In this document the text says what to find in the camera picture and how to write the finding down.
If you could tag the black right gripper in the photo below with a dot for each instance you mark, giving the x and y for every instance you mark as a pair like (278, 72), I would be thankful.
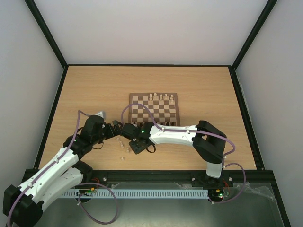
(126, 130)

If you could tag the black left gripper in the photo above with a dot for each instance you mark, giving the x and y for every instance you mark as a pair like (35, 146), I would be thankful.
(111, 132)

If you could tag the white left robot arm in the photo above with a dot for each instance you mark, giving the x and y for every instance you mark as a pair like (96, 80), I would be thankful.
(25, 204)

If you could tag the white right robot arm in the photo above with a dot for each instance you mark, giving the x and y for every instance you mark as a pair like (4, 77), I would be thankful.
(207, 140)

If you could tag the wooden chess board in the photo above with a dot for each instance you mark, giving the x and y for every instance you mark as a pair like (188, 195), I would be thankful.
(165, 116)

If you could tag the clear plastic sheet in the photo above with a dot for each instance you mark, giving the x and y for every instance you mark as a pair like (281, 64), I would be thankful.
(261, 189)

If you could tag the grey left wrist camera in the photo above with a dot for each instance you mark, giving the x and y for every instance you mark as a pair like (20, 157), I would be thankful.
(102, 114)

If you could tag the white slotted cable duct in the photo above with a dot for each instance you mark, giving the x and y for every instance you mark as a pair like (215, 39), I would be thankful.
(139, 194)

